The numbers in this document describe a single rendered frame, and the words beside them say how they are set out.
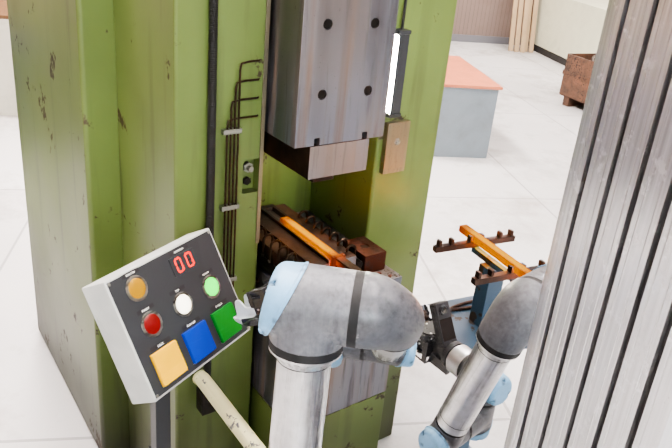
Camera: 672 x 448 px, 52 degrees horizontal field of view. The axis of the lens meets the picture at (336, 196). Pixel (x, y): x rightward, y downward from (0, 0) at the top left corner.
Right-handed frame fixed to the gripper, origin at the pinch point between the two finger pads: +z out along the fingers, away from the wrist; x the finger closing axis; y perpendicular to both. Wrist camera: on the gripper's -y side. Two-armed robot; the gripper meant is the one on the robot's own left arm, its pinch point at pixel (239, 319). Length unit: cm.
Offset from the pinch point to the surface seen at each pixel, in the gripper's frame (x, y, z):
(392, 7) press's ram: -56, 58, -39
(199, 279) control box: 2.6, 12.5, 4.7
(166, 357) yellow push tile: 20.6, 1.6, 3.9
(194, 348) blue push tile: 12.6, -0.5, 3.9
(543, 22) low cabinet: -1052, 44, 184
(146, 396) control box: 27.0, -3.9, 6.7
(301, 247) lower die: -47.5, 2.7, 12.8
